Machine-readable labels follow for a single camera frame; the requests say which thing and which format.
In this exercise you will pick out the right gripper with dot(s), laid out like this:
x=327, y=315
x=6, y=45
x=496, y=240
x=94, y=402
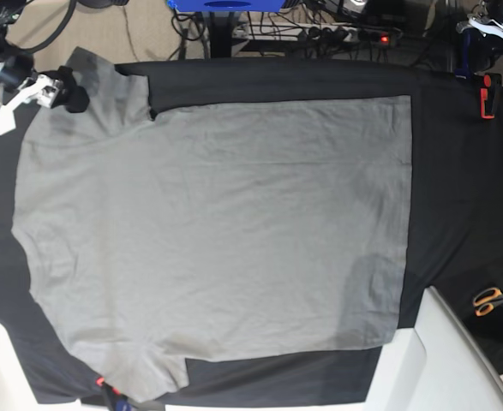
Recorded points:
x=17, y=74

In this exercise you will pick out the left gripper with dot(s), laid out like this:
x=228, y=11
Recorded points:
x=485, y=50

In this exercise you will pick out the grey T-shirt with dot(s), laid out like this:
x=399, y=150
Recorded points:
x=217, y=232

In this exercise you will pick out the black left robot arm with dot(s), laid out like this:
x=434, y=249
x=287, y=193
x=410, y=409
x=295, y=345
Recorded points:
x=492, y=9

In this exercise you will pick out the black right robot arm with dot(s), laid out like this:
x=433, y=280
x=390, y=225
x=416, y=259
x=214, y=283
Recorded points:
x=10, y=12

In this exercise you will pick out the blue clamp right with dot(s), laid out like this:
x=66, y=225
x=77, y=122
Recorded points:
x=463, y=68

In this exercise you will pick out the red black clamp right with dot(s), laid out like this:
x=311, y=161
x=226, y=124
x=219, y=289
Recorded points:
x=490, y=95

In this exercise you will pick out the red black clamp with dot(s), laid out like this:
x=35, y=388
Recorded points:
x=490, y=95
x=114, y=399

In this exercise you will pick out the black stand column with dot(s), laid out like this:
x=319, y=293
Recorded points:
x=220, y=26

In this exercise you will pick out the white chair left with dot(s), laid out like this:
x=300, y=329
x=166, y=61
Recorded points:
x=15, y=391

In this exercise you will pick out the white chair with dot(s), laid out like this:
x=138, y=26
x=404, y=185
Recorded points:
x=435, y=365
x=15, y=391

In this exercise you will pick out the red black clamp bottom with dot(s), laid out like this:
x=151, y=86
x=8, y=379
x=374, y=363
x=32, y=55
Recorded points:
x=114, y=399

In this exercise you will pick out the white chair right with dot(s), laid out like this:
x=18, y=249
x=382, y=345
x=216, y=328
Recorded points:
x=435, y=365

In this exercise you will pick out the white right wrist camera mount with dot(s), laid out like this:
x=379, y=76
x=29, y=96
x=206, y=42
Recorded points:
x=26, y=95

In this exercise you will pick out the black power strip red switch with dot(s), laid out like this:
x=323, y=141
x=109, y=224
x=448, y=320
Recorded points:
x=381, y=38

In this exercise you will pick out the orange handled scissors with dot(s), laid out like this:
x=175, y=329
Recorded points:
x=487, y=300

